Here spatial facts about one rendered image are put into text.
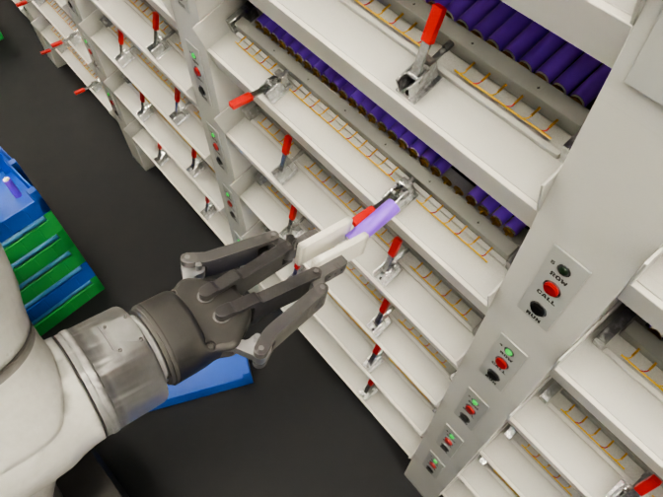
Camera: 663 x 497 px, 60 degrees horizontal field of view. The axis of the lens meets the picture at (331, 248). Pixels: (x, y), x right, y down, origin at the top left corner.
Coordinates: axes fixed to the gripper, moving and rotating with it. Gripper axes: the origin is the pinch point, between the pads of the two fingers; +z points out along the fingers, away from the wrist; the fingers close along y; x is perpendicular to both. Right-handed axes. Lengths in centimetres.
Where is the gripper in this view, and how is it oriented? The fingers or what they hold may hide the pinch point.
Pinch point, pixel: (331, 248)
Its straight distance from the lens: 57.9
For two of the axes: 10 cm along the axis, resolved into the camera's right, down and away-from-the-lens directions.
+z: 7.5, -4.1, 5.1
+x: -1.6, 6.4, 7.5
